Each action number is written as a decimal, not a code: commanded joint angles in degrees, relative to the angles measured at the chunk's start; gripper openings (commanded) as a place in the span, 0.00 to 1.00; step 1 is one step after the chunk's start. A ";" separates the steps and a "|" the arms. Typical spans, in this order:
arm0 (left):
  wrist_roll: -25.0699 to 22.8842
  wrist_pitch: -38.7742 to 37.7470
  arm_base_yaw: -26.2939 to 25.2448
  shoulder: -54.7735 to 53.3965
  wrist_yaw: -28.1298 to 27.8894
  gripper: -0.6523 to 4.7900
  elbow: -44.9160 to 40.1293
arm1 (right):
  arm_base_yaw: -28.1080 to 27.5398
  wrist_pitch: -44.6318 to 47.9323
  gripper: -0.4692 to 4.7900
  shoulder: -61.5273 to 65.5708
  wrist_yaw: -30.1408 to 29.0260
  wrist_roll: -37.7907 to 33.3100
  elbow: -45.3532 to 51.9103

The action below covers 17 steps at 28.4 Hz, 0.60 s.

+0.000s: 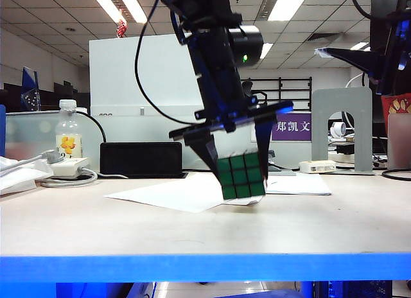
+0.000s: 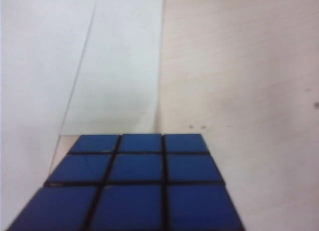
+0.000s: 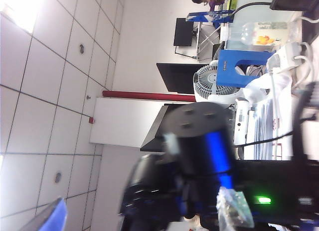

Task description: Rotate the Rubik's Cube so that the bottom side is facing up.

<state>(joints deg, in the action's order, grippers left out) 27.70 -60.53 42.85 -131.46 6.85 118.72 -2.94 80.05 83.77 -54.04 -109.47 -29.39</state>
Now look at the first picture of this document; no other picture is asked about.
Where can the small white fan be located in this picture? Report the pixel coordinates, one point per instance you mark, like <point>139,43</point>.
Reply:
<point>337,130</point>

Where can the grey flat pad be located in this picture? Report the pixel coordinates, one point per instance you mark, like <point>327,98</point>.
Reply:
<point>285,172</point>

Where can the grey metal bookend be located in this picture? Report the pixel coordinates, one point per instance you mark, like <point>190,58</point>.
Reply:
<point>321,118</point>

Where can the white power strip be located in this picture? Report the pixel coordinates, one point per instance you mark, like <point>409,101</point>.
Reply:
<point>72,166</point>

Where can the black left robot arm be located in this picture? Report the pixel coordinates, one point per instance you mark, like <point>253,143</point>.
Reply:
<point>218,70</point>

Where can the frosted desk divider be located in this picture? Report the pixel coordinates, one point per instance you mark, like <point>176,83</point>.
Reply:
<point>144,127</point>

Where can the ceiling light panel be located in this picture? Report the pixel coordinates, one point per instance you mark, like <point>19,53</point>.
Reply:
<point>289,4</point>
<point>266,50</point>
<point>133,7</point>
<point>106,4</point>

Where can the red hanging ornament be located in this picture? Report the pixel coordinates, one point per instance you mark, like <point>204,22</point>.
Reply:
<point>121,28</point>

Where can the blue table edge rail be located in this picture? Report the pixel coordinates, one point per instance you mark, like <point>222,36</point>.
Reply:
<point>205,267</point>

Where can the blue crystal trophy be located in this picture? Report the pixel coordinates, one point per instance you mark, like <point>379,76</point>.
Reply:
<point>30,92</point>

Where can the large white paper sheet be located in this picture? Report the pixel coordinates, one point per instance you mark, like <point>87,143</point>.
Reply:
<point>180,195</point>

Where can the large white cabinet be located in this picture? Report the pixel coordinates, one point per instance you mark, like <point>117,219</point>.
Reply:
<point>112,86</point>

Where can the black box with base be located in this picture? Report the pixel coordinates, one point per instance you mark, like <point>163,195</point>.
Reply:
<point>144,161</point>

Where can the blue frame post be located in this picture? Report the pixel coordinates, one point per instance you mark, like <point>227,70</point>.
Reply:
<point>2,131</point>

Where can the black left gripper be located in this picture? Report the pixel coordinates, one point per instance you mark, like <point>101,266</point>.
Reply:
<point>231,121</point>

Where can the colourful Rubik's cube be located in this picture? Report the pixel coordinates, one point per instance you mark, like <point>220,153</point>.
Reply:
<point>241,179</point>

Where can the purple and white name sign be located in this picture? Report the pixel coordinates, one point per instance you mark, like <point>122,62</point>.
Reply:
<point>292,127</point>

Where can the black office chair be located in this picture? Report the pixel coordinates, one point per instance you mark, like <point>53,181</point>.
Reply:
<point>247,87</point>

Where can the red box gold pattern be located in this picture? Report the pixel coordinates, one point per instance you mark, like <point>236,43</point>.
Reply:
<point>398,105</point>

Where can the white power adapter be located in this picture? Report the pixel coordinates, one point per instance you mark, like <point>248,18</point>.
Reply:
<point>316,167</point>

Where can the plastic bottle yellow flower label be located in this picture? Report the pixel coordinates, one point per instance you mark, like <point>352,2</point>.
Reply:
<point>69,144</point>

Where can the black shelf rack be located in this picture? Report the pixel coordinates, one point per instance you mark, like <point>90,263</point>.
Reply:
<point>310,86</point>

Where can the grey stapler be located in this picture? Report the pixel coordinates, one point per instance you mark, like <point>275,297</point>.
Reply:
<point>272,155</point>

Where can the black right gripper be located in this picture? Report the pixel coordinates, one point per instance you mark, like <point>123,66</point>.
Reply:
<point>401,54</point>

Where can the pink grey upright panel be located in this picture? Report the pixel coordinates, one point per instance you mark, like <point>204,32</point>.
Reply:
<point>399,144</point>

